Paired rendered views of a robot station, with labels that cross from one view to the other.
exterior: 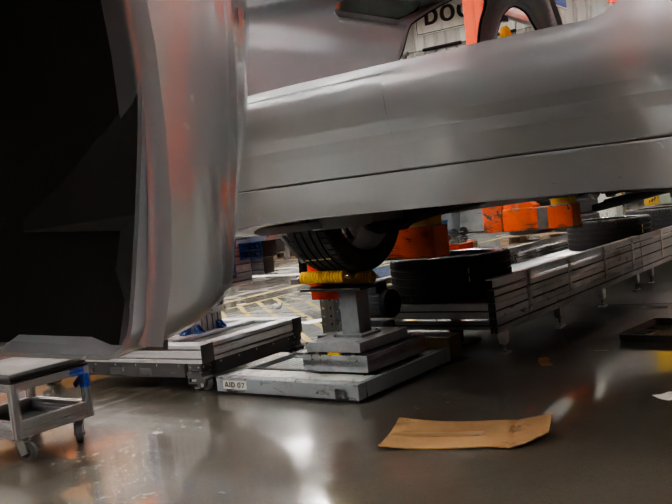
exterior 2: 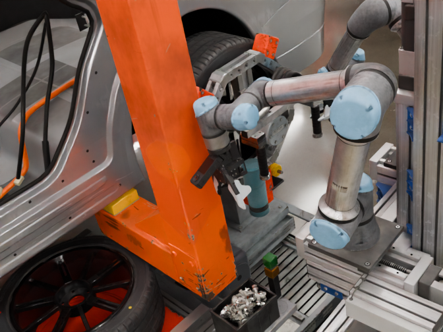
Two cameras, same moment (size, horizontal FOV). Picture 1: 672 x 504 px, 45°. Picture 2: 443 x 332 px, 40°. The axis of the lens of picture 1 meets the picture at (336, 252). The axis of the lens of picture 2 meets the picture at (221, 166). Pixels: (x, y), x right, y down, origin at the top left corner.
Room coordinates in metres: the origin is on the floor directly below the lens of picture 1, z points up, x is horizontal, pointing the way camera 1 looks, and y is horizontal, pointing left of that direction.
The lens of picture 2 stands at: (6.04, 0.49, 2.18)
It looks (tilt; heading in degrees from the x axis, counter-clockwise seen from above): 35 degrees down; 194
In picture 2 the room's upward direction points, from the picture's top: 12 degrees counter-clockwise
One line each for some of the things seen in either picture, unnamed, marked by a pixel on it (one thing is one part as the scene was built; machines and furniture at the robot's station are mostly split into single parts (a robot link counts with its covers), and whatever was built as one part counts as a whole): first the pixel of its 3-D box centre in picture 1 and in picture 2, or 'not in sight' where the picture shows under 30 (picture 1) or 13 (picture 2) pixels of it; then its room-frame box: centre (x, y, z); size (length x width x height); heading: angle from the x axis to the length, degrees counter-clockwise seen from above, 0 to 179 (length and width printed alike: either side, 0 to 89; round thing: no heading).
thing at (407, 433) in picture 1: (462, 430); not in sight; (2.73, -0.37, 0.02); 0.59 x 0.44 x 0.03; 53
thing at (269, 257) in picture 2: not in sight; (269, 260); (4.49, 0.19, 0.64); 0.04 x 0.04 x 0.04; 53
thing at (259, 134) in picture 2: not in sight; (253, 137); (4.12, 0.14, 0.93); 0.09 x 0.05 x 0.05; 53
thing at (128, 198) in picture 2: (424, 221); (116, 197); (4.16, -0.46, 0.71); 0.14 x 0.14 x 0.05; 53
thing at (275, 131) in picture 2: not in sight; (259, 124); (3.90, 0.13, 0.85); 0.21 x 0.14 x 0.14; 53
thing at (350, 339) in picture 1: (355, 313); (236, 202); (3.76, -0.06, 0.32); 0.40 x 0.30 x 0.28; 143
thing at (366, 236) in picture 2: not in sight; (354, 222); (4.56, 0.50, 0.87); 0.15 x 0.15 x 0.10
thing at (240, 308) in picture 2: not in sight; (245, 312); (4.62, 0.10, 0.51); 0.20 x 0.14 x 0.13; 141
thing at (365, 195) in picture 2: not in sight; (352, 195); (4.57, 0.49, 0.98); 0.13 x 0.12 x 0.14; 156
